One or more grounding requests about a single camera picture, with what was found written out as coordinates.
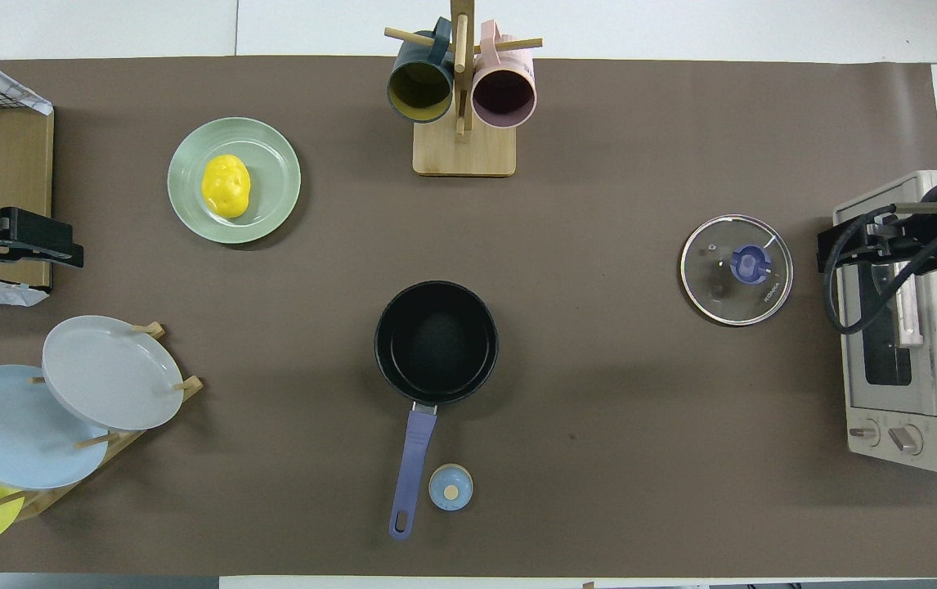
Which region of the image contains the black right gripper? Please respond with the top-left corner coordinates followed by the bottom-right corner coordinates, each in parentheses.
top-left (818, 203), bottom-right (937, 277)

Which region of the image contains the glass lid blue knob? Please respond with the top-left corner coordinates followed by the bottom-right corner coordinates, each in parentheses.
top-left (679, 214), bottom-right (794, 327)

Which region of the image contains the yellow potato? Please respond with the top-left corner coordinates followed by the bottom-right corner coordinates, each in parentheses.
top-left (202, 155), bottom-right (252, 219)

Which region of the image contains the grey plate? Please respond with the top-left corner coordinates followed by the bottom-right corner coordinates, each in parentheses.
top-left (42, 316), bottom-right (185, 431)

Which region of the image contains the light blue plate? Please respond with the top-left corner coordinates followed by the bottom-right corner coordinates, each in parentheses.
top-left (0, 365), bottom-right (110, 490)

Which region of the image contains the wooden plate rack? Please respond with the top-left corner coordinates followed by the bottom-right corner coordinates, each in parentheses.
top-left (0, 321), bottom-right (204, 520)

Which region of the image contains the light green plate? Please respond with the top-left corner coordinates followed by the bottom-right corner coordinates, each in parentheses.
top-left (167, 117), bottom-right (303, 245)

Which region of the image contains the beige toaster oven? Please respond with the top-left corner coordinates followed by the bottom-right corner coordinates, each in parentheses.
top-left (832, 170), bottom-right (937, 474)

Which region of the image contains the brown table mat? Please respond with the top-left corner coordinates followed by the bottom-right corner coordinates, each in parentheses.
top-left (0, 56), bottom-right (937, 576)

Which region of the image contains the pink mug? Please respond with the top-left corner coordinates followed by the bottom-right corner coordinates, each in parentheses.
top-left (472, 20), bottom-right (537, 129)

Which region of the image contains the wooden mug tree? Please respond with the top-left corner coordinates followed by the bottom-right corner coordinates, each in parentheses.
top-left (384, 0), bottom-right (543, 178)

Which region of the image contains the dark teal mug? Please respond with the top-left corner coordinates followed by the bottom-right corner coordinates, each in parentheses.
top-left (387, 18), bottom-right (455, 124)

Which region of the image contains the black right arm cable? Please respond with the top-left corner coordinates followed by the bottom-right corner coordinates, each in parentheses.
top-left (823, 205), bottom-right (937, 335)

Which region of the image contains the wood and wire shelf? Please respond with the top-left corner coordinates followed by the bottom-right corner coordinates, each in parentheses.
top-left (0, 61), bottom-right (55, 293)

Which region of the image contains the black pot purple handle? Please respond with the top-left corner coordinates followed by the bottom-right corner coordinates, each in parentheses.
top-left (374, 281), bottom-right (500, 541)

